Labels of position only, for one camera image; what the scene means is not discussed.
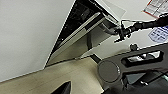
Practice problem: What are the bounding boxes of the dark grey robot torso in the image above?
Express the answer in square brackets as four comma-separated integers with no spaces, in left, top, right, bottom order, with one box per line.
[96,43,168,94]

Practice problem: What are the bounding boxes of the white two-door base cabinet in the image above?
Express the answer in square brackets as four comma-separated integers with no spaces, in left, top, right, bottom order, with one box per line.
[0,0,76,83]

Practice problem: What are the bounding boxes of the small blue-white wall papers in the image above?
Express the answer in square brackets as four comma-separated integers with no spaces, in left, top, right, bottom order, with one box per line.
[148,26,168,43]

